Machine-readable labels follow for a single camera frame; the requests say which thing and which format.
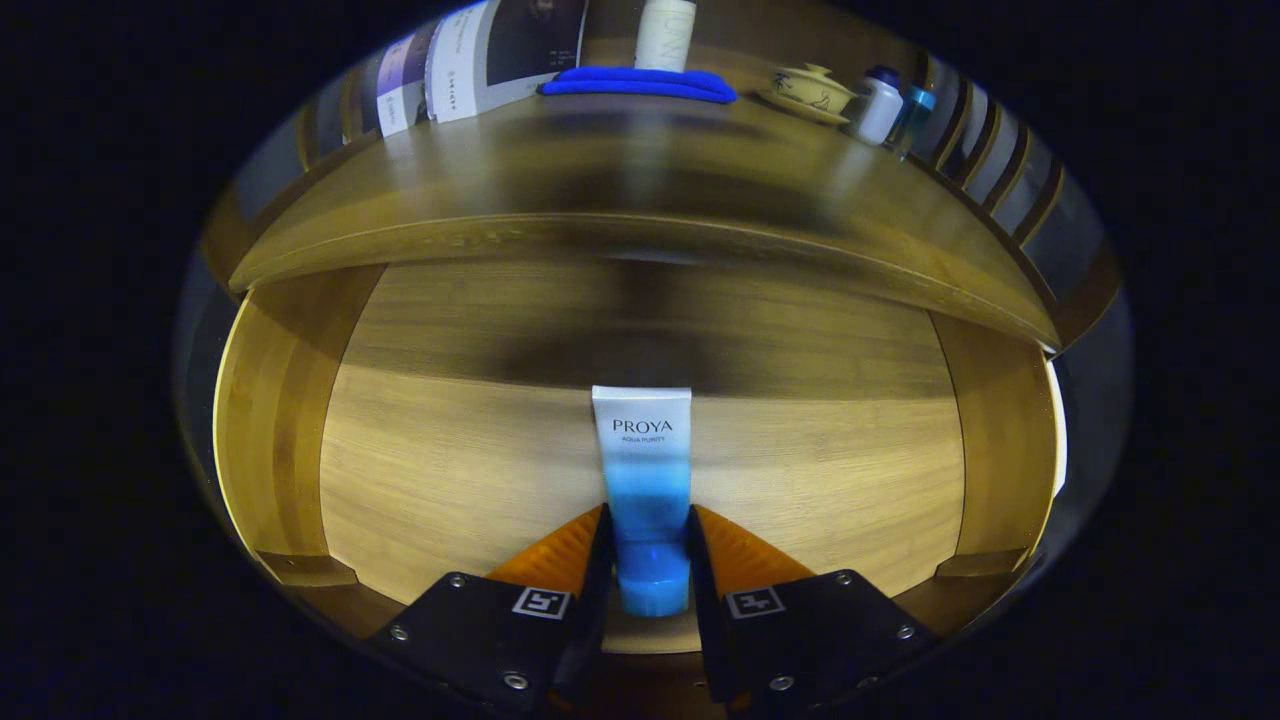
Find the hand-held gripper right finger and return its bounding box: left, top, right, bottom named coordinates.
left=685, top=503, right=941, bottom=713

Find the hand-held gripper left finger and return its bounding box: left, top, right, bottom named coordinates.
left=368, top=503, right=616, bottom=713

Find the blue and white tube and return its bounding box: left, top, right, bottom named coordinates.
left=591, top=385, right=693, bottom=618

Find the wooden drawer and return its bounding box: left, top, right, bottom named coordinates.
left=212, top=255, right=1066, bottom=661

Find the wooden countertop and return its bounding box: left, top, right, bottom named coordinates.
left=228, top=85, right=1061, bottom=351

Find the blue folded cloth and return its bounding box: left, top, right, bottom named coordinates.
left=540, top=66, right=738, bottom=105

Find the beige lidded teacup with saucer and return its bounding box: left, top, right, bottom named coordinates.
left=757, top=63, right=859, bottom=126

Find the white bottle with blue cap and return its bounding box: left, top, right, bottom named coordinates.
left=848, top=66, right=904, bottom=146

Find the teal slim bottle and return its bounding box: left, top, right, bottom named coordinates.
left=890, top=85, right=938, bottom=161

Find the purple white book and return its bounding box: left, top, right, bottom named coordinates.
left=376, top=25, right=441, bottom=138

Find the white book with portrait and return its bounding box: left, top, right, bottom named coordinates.
left=425, top=0, right=591, bottom=124

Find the white pump bottle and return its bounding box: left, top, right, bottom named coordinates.
left=635, top=0, right=698, bottom=73

